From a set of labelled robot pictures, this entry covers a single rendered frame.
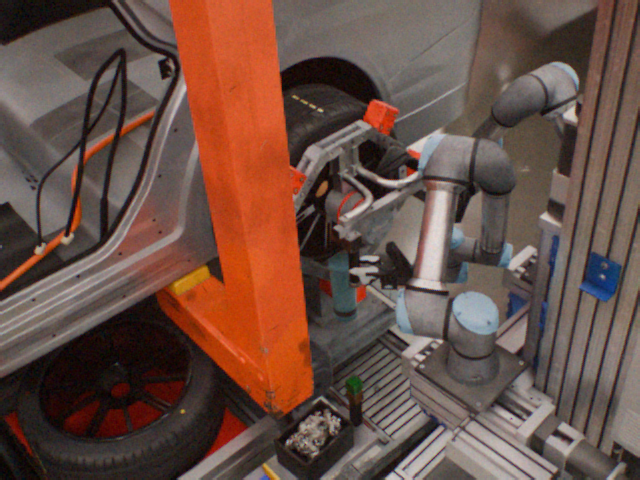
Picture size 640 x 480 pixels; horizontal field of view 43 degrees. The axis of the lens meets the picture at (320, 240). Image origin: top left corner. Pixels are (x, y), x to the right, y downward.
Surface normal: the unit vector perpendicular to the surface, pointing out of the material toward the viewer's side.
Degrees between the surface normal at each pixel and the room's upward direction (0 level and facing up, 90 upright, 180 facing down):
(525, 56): 0
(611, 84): 90
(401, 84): 90
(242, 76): 90
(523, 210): 0
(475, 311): 7
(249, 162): 90
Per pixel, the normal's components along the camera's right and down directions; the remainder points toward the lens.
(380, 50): 0.65, 0.46
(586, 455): -0.07, -0.76
